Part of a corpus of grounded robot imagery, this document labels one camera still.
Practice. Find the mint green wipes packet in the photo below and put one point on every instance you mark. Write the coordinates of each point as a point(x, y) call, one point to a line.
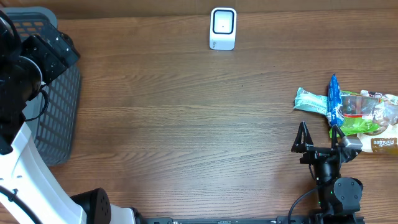
point(307, 101)

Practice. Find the beige nut snack pouch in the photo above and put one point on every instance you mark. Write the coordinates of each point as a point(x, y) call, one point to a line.
point(384, 138)

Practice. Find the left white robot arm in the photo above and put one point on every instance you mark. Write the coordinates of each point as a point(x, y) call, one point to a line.
point(29, 190)

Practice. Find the grey plastic mesh basket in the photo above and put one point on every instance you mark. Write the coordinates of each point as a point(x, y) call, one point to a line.
point(48, 110)

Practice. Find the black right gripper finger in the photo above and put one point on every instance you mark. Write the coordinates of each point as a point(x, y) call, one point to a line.
point(336, 133)
point(303, 141)

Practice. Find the blue Oreo cookie packet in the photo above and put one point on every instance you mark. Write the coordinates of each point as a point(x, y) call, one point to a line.
point(334, 103)

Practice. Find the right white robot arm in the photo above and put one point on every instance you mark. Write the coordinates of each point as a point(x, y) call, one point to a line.
point(338, 197)

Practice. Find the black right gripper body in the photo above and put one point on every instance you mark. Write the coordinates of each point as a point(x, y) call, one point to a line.
point(314, 154)

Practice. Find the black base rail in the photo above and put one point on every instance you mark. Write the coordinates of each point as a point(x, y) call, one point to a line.
point(277, 220)

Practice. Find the green clear snack packet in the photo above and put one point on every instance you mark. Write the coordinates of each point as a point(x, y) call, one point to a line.
point(357, 112)

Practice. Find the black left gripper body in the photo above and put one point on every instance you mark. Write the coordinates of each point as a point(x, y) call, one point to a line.
point(49, 62)

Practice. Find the white barcode scanner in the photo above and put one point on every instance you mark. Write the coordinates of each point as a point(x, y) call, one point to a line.
point(223, 28)

